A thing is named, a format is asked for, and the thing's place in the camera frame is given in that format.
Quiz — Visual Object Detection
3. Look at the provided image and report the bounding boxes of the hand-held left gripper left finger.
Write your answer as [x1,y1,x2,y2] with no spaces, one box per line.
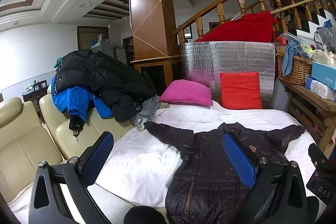
[28,131,114,224]

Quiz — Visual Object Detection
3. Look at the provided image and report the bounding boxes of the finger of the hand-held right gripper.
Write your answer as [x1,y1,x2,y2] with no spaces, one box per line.
[308,143,336,174]

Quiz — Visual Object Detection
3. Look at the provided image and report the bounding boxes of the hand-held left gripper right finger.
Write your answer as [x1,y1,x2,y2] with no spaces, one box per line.
[223,132,309,224]

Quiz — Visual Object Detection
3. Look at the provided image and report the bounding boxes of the black quilted jacket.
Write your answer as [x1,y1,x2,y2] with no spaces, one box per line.
[144,121,306,224]

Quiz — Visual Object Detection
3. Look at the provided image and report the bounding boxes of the wooden side table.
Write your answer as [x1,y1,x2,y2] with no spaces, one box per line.
[277,74,336,159]

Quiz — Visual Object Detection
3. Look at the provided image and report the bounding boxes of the white bed blanket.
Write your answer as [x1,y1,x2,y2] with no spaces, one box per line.
[8,100,319,224]

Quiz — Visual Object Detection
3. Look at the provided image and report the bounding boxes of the blue jacket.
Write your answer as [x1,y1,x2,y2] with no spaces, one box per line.
[51,76,115,145]

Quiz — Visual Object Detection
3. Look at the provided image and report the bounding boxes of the tissue pack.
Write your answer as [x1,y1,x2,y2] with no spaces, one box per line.
[305,75,336,102]

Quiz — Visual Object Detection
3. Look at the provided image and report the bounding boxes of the red pillow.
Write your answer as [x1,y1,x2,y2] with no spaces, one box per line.
[219,72,263,110]

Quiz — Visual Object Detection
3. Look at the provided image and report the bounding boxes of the grey garment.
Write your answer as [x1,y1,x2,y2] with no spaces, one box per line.
[132,95,169,132]

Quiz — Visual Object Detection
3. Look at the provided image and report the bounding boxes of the cream leather sofa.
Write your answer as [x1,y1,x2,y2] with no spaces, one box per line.
[0,83,133,205]

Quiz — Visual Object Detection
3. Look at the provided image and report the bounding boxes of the teal cardboard box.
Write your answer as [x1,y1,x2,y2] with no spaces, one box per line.
[311,61,336,90]

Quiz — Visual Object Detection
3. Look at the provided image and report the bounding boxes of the pink pillow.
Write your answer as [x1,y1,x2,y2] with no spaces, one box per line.
[159,80,214,106]

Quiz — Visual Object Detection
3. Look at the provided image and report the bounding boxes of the black puffer coat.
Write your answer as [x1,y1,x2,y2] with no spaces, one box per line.
[55,49,157,123]

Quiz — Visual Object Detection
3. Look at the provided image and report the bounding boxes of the wicker basket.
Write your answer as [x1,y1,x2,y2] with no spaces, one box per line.
[276,52,314,87]

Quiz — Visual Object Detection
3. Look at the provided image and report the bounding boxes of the dark wooden chair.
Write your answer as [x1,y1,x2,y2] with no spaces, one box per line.
[33,80,49,99]

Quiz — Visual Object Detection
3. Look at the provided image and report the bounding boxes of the white plastic bag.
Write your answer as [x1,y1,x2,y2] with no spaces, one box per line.
[311,46,336,67]

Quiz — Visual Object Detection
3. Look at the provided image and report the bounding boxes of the blue cloth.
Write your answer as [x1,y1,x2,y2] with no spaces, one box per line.
[282,39,311,76]

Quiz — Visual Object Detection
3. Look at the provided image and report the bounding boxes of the silver foil insulation board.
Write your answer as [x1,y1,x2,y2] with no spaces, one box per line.
[179,41,276,109]

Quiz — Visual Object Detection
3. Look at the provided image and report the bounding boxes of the grey refrigerator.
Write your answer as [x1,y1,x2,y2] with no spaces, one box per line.
[98,40,128,65]

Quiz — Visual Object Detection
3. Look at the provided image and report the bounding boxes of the grey plastic bag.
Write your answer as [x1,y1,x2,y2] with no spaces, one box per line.
[313,27,336,53]

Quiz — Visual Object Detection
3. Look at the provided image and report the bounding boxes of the wooden slatted door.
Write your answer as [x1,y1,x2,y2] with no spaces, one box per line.
[77,26,109,51]

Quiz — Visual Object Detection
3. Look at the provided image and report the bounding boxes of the large red cloth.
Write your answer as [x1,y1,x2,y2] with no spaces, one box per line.
[195,11,280,43]

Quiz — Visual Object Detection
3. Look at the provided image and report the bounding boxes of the wooden stair banister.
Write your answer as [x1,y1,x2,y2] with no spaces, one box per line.
[173,0,334,42]

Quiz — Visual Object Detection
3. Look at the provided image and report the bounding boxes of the wooden pillar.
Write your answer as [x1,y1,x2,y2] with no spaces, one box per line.
[129,0,182,88]

